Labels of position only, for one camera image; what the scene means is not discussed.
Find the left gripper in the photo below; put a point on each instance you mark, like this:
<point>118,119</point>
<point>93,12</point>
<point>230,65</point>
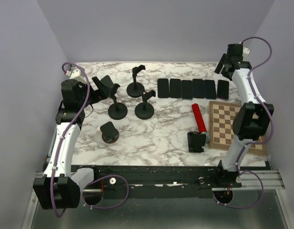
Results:
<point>103,91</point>

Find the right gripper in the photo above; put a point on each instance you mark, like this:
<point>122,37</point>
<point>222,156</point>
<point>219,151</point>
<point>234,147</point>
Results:
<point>222,61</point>

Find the black phone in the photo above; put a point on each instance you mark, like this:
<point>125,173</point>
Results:
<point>175,88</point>
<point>186,89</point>
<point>163,87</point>
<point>209,89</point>

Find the teal phone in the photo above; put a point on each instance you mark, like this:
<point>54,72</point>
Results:
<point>198,88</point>

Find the black clamp stand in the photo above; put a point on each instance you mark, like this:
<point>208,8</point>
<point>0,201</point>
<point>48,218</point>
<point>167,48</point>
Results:
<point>145,110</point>

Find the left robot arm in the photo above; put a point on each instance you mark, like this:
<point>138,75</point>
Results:
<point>58,184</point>

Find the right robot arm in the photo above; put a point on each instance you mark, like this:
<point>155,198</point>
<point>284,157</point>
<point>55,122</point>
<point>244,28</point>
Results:
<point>252,120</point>

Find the right black folding stand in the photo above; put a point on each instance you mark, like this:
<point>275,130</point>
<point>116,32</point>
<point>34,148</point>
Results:
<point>196,142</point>

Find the wooden chessboard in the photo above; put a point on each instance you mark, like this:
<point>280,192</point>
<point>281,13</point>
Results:
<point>221,117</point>

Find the red cylinder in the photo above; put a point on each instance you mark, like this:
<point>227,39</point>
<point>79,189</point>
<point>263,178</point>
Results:
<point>199,119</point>

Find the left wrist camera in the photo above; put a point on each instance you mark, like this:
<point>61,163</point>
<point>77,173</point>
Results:
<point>77,75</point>

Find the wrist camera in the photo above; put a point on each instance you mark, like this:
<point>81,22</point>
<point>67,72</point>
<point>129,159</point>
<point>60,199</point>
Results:
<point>77,75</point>
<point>246,52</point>

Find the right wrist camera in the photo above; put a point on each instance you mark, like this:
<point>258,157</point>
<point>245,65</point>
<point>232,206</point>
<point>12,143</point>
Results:
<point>246,52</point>

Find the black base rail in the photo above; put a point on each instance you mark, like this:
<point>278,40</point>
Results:
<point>148,182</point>

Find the aluminium frame rail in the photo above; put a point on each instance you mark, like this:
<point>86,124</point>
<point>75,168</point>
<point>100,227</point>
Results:
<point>254,205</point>

